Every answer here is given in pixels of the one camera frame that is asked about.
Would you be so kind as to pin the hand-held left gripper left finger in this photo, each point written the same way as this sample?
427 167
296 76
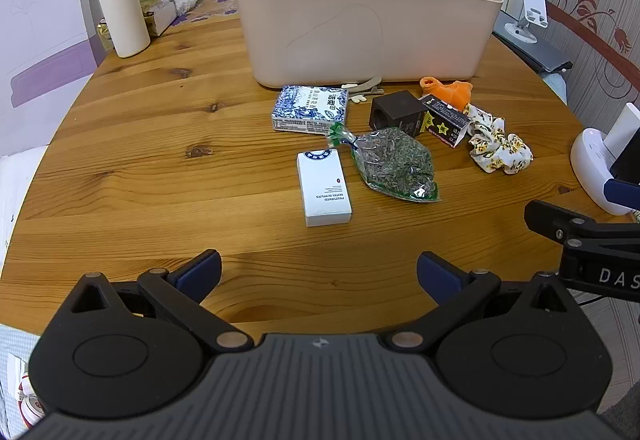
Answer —
199 272

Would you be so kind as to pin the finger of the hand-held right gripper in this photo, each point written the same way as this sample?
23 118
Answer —
620 194
565 222

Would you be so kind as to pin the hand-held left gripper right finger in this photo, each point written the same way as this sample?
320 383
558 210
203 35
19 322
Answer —
440 276

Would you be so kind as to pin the white device on round base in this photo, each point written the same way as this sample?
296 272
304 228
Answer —
592 165

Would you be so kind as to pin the white yellow floral scrunchie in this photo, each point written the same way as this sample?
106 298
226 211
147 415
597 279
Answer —
497 145

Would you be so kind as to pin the clear bag of green leaves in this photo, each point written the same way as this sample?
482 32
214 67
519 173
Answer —
397 163

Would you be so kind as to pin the light blue cloth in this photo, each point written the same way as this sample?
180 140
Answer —
557 85

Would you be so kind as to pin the small white box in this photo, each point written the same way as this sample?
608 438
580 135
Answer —
324 187

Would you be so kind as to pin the black box with yellow stars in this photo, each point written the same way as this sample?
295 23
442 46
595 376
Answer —
445 120

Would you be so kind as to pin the grey laptop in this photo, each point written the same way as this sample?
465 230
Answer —
542 53

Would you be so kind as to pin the dark brown cube box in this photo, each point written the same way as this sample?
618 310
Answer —
397 113

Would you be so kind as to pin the orange rubber toy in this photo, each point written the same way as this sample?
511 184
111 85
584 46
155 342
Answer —
452 93

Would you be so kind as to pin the blue white patterned box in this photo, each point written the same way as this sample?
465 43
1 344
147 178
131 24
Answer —
310 109

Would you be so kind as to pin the beige hair clip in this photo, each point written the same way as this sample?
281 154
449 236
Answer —
365 88

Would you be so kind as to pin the white phone stand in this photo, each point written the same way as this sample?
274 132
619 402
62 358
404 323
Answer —
530 10

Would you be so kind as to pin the red and white object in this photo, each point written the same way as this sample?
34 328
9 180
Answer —
27 405

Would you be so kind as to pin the gold wrapped packet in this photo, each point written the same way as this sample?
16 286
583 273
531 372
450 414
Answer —
104 33

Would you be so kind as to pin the tissue box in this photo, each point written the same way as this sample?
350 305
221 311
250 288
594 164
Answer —
160 13

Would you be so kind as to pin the white and purple carton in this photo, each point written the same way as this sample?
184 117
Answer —
40 60

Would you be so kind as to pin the beige plastic storage bin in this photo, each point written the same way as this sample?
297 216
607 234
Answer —
365 20

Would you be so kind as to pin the purple floral cloth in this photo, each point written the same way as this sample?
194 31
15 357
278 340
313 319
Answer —
215 5

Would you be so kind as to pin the white thermos bottle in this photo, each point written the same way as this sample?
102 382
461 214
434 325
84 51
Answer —
122 15

